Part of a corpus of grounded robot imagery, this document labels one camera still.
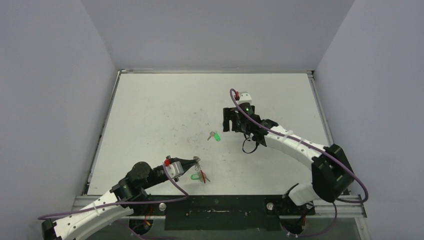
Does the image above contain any large keyring with small rings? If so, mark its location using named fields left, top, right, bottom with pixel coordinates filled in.
left=193, top=156, right=210, bottom=184

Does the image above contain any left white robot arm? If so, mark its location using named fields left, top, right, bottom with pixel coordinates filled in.
left=39, top=156, right=200, bottom=240

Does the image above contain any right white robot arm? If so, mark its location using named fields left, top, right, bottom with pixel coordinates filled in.
left=222, top=103, right=354, bottom=215

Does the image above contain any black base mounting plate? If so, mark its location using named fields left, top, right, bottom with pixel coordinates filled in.
left=128, top=195, right=316, bottom=234

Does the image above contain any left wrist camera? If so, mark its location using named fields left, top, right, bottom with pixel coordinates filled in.
left=164, top=161, right=185, bottom=182

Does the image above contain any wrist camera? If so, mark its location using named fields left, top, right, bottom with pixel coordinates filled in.
left=164, top=161, right=185, bottom=182
left=235, top=91, right=252, bottom=105

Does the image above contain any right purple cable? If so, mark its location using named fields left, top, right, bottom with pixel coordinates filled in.
left=229, top=88, right=370, bottom=238

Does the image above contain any purple cable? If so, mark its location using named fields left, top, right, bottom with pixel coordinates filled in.
left=37, top=162, right=190, bottom=240
left=229, top=88, right=370, bottom=238

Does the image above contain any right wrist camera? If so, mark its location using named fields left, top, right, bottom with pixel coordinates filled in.
left=235, top=91, right=252, bottom=105

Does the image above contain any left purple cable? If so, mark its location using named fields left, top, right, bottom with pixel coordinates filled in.
left=37, top=162, right=190, bottom=240

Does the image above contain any aluminium frame rail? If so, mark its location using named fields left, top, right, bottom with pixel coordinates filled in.
left=71, top=194, right=368, bottom=219

